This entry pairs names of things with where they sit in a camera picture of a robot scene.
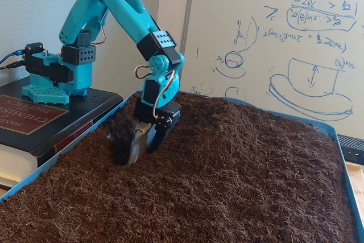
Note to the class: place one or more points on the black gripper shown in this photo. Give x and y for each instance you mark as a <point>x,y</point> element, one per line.
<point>145,114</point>

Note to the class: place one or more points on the blue plastic tray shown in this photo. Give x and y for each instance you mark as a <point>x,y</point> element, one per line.
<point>312,120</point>

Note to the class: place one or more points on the brown soil bed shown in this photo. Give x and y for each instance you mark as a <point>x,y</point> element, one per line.
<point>213,174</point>

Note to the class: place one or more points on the whiteboard with blue drawings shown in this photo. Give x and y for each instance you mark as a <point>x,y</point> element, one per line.
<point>284,55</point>

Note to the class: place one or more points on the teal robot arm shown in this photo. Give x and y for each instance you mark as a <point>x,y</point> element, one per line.
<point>82,12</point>

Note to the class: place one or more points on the black chemistry handbook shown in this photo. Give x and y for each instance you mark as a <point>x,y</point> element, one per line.
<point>22,129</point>

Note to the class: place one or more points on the black grille device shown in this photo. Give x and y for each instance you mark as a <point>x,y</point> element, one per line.
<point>352,146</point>

